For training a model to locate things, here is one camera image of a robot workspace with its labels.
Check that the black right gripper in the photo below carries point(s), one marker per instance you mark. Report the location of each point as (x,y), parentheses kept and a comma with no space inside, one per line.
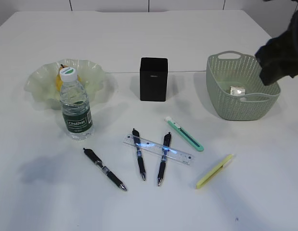
(278,58)

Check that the yellow green pen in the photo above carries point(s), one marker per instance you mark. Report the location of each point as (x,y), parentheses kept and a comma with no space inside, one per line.
(208,173)

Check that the green utility knife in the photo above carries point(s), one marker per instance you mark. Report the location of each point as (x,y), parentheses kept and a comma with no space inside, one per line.
(184,134)

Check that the clear water bottle green label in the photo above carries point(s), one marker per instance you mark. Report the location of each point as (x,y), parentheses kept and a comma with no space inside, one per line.
(75,105)

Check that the yellow pear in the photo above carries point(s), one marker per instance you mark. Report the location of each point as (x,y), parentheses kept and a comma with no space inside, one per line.
(58,83)

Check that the green plastic woven basket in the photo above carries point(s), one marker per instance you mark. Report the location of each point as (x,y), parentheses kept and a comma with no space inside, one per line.
(222,73)

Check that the black square pen holder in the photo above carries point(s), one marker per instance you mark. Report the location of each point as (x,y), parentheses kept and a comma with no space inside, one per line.
(153,79)

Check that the black pen right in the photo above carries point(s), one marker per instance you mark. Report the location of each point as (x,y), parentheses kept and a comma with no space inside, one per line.
(162,167)

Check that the black pen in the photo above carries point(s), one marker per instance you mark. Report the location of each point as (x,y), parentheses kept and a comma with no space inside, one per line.
(98,162)
(162,167)
(136,138)

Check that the clear plastic ruler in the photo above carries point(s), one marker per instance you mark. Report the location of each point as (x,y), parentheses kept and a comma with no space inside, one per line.
(160,149)

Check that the black pen middle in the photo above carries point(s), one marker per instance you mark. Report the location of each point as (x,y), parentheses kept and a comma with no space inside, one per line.
(136,138)

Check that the black pen far left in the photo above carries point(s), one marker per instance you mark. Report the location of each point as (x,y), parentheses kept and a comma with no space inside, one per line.
(98,162)

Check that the pale green wavy glass plate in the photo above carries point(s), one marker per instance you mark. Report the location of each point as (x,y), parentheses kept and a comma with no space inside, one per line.
(42,82)

